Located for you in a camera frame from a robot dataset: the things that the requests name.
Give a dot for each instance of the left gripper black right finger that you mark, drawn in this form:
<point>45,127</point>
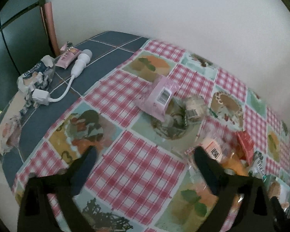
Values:
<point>255,212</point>

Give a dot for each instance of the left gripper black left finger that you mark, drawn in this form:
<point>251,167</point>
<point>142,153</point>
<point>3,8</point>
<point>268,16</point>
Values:
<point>35,213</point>

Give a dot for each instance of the green white cracker pack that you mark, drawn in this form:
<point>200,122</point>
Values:
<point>258,167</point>

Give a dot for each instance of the orange bread pack with barcode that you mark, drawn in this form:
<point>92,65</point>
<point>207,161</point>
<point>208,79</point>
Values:
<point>232,160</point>

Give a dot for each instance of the clear pack with white bun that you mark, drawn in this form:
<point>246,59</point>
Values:
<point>214,144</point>

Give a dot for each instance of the pink snack pack with barcode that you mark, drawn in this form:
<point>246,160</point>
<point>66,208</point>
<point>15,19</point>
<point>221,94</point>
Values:
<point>155,100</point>

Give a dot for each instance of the white tray with green rim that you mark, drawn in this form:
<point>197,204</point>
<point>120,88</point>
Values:
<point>278,188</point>

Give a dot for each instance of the red snack pack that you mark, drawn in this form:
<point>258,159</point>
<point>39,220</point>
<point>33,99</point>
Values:
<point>245,147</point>

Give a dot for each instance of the clear green-trim cookie pack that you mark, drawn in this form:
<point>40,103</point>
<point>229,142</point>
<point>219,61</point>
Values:
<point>193,109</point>

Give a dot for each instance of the crumpled blue white wrapper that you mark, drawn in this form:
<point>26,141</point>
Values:
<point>38,77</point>

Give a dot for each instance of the checkered cake-print tablecloth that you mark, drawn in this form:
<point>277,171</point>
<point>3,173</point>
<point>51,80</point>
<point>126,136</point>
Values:
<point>141,170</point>

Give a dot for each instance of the small pink sachet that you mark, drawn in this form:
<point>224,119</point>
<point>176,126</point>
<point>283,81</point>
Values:
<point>68,54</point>

